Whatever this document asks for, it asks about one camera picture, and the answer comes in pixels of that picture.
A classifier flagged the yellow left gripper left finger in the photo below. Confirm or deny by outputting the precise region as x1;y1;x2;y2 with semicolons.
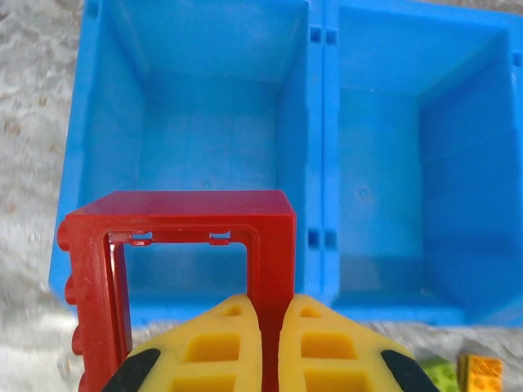
104;294;263;392

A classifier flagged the yellow black striped lego piece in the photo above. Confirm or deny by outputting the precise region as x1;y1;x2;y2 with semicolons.
456;354;504;392

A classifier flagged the blue plastic bin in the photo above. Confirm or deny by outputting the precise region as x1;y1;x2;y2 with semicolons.
322;0;523;327
47;0;328;327

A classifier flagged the green lego brick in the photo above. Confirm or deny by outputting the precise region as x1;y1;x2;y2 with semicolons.
420;359;458;392

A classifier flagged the red lego window frame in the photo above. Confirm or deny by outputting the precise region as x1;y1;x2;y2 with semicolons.
56;189;297;392

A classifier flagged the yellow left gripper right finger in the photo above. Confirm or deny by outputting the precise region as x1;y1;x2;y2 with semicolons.
279;294;441;392

